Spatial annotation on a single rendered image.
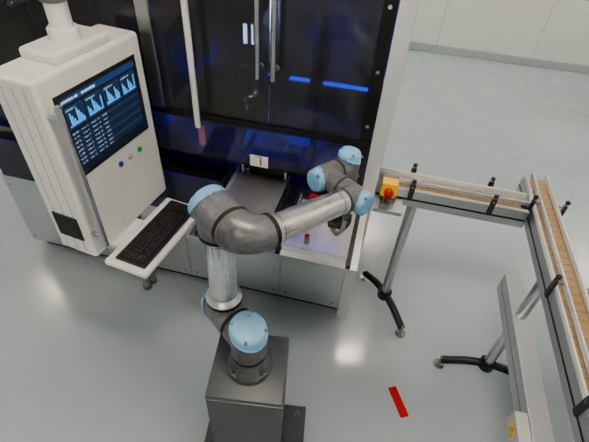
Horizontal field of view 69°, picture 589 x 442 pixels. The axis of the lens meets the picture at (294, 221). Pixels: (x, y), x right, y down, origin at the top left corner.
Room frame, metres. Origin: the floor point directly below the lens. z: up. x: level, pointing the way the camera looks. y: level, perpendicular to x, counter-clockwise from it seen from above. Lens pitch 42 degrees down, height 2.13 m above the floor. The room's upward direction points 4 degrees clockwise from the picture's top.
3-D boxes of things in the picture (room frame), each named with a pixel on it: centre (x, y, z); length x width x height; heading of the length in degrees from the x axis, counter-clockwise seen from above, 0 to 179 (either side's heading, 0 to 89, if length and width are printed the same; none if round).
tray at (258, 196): (1.51, 0.20, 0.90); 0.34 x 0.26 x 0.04; 169
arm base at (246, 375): (0.73, 0.12, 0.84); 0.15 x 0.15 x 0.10
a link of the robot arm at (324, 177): (1.08, -0.10, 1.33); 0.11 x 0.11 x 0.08; 42
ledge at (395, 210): (1.55, -0.43, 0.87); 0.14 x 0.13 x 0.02; 169
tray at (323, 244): (1.33, -0.12, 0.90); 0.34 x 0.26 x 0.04; 169
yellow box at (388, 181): (1.51, -0.41, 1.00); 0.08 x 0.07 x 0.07; 169
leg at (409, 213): (1.62, -0.57, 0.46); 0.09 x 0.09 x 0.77; 79
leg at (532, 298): (1.20, -1.06, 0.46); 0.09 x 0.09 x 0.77; 79
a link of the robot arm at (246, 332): (0.74, 0.12, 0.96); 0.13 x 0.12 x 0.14; 42
